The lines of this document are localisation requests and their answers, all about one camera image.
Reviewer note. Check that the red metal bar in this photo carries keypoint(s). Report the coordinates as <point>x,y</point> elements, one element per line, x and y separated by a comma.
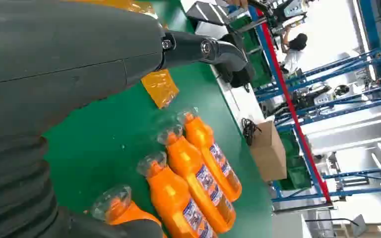
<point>289,105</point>

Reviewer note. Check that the green table mat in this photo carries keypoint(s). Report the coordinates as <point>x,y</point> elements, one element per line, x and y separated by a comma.
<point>111,148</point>

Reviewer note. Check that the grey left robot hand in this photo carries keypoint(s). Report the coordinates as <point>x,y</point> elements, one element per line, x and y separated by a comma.
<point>62,59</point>

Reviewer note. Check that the person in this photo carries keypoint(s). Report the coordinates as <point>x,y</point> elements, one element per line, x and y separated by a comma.
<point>294,54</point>

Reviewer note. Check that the green plastic crate stack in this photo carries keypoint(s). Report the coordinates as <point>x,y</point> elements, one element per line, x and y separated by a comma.
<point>297,174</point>

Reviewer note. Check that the brown cardboard box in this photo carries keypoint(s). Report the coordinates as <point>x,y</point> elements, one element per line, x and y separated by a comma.
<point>269,154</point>

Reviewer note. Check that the white and black machine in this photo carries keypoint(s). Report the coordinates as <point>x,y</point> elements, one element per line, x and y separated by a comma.
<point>294,8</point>

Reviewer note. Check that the orange drink bottle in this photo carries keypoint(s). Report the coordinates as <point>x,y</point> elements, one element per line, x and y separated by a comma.
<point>185,164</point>
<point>170,200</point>
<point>128,213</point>
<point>207,144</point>

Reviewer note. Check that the grey flat device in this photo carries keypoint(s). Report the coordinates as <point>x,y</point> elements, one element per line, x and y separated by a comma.
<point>207,13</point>

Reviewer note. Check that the blue metal shelf rack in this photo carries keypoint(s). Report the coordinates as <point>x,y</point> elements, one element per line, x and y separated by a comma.
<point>335,70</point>

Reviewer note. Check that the yellow plastic sheet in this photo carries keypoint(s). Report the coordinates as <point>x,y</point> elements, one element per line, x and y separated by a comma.
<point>161,88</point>

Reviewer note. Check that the blue metal pillar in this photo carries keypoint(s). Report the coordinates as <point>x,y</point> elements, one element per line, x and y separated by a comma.
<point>373,23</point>

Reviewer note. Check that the ribbed grey left arm sleeve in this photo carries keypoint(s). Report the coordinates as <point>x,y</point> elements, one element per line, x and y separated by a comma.
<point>13,184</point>

